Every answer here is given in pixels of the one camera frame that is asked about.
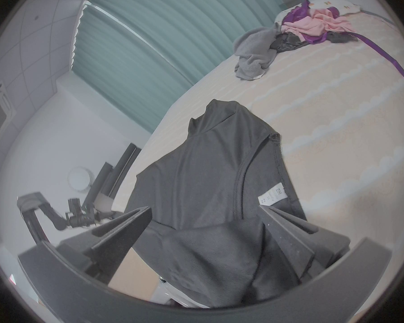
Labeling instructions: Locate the blue-green curtain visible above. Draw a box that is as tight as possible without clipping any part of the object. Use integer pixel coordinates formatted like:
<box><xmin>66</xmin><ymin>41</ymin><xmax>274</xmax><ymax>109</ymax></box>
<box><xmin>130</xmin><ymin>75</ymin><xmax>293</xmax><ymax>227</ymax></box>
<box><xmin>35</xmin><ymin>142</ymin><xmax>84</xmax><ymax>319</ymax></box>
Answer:
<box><xmin>71</xmin><ymin>5</ymin><xmax>190</xmax><ymax>134</ymax></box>
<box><xmin>87</xmin><ymin>0</ymin><xmax>290</xmax><ymax>84</ymax></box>

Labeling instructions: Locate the purple garment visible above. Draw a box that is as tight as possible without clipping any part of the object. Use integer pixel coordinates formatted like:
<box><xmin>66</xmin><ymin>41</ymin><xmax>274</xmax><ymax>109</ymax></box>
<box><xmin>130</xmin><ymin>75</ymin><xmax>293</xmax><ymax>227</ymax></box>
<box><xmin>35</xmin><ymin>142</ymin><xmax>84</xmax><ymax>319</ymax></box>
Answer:
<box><xmin>281</xmin><ymin>0</ymin><xmax>404</xmax><ymax>92</ymax></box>

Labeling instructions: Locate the black T-shirt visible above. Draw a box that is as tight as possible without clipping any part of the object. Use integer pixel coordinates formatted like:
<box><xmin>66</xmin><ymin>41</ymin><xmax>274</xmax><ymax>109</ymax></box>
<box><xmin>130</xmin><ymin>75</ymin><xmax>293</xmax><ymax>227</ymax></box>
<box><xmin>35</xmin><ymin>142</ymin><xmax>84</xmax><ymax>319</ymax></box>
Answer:
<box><xmin>126</xmin><ymin>100</ymin><xmax>324</xmax><ymax>310</ymax></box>

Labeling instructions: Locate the bed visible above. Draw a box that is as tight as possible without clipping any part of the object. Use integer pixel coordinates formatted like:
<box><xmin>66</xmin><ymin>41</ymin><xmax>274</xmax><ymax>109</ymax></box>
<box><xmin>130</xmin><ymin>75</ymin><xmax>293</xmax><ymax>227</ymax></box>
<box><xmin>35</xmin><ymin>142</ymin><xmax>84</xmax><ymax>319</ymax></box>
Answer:
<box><xmin>111</xmin><ymin>0</ymin><xmax>404</xmax><ymax>292</ymax></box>

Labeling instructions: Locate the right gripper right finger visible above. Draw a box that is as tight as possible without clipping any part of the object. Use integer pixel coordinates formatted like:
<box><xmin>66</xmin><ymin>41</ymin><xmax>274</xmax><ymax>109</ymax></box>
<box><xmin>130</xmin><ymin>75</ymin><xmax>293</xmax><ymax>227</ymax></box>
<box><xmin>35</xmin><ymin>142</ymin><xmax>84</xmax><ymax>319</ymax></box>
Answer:
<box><xmin>259</xmin><ymin>204</ymin><xmax>351</xmax><ymax>285</ymax></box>

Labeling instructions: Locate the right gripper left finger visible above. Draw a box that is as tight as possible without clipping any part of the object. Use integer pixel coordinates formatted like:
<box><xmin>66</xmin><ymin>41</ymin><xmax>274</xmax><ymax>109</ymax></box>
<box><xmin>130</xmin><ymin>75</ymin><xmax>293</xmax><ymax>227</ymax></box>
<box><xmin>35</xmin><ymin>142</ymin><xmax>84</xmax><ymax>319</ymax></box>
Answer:
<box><xmin>55</xmin><ymin>206</ymin><xmax>153</xmax><ymax>285</ymax></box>

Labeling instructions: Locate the pink garment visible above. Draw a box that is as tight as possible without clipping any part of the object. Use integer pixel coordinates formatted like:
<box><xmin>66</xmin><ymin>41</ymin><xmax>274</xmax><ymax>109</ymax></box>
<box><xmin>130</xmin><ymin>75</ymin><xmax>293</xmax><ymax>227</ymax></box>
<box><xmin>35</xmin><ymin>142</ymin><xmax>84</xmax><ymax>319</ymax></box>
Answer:
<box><xmin>283</xmin><ymin>9</ymin><xmax>353</xmax><ymax>38</ymax></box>

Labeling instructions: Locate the grey garment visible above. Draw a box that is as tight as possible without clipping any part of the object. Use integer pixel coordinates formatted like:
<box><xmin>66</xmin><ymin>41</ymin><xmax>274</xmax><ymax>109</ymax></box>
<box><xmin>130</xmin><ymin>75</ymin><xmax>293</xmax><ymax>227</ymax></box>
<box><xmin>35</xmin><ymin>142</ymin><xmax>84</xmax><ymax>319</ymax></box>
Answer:
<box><xmin>233</xmin><ymin>26</ymin><xmax>280</xmax><ymax>81</ymax></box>

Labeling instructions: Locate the black lace garment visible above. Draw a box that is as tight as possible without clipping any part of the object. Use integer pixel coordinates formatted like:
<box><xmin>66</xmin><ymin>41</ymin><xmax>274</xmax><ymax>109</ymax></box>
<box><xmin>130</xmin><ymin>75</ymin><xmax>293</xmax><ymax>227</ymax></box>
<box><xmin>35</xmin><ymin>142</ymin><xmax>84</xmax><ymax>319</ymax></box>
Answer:
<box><xmin>269</xmin><ymin>32</ymin><xmax>357</xmax><ymax>52</ymax></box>

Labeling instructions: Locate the white printed pillow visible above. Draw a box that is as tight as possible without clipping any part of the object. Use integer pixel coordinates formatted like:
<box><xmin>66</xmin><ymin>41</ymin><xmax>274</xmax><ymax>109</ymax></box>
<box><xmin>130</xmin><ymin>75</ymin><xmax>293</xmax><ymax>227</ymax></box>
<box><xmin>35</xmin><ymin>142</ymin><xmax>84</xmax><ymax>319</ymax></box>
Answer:
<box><xmin>274</xmin><ymin>0</ymin><xmax>361</xmax><ymax>26</ymax></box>

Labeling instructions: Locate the white round object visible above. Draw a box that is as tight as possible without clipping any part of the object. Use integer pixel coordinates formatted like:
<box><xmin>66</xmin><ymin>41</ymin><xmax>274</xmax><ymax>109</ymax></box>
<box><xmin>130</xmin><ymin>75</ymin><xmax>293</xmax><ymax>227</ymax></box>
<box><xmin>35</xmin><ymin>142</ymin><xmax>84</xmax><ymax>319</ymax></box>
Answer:
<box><xmin>68</xmin><ymin>168</ymin><xmax>91</xmax><ymax>192</ymax></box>

